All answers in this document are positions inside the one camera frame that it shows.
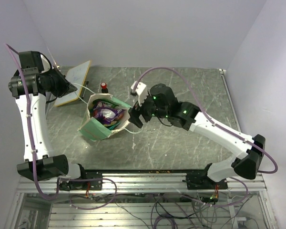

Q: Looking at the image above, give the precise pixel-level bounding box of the green illustrated paper bag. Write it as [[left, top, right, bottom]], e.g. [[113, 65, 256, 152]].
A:
[[79, 94, 141, 141]]

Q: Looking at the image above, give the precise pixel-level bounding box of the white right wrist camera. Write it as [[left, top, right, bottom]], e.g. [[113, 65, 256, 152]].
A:
[[131, 81, 148, 106]]

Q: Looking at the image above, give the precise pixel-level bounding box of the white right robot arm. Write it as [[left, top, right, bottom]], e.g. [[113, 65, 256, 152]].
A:
[[128, 82, 266, 189]]

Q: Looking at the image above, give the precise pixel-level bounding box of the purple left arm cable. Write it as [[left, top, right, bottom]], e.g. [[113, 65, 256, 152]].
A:
[[5, 43, 62, 200]]

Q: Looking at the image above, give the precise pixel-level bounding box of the purple Fox's candy packet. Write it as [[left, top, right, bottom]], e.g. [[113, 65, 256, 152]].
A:
[[90, 101, 125, 126]]

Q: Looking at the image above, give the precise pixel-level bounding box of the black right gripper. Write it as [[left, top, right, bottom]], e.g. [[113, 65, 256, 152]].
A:
[[128, 92, 169, 128]]

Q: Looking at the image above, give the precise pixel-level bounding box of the small whiteboard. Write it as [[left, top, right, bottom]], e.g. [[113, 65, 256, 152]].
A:
[[54, 60, 91, 107]]

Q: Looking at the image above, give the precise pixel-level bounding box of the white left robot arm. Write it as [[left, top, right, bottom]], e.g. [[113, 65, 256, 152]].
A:
[[8, 51, 88, 189]]

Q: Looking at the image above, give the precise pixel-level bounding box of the aluminium front base frame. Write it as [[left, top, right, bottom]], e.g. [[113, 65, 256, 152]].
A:
[[15, 169, 269, 194]]

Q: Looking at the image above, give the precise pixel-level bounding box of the aluminium table edge rail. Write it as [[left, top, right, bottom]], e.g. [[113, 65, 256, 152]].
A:
[[219, 69, 241, 131]]

